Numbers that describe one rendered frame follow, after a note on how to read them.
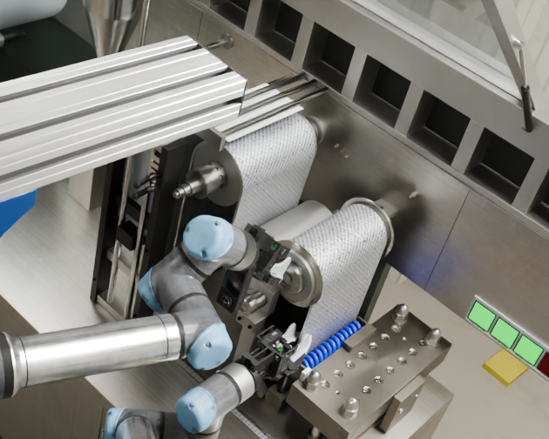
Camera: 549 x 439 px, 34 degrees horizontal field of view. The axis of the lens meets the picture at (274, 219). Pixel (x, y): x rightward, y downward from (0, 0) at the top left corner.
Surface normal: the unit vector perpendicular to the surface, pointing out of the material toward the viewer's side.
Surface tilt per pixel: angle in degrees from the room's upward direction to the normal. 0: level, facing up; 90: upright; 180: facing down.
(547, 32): 90
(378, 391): 0
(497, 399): 0
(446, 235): 90
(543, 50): 90
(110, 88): 0
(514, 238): 90
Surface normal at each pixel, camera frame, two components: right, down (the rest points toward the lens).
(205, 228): -0.36, -0.20
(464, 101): -0.65, 0.36
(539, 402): 0.22, -0.75
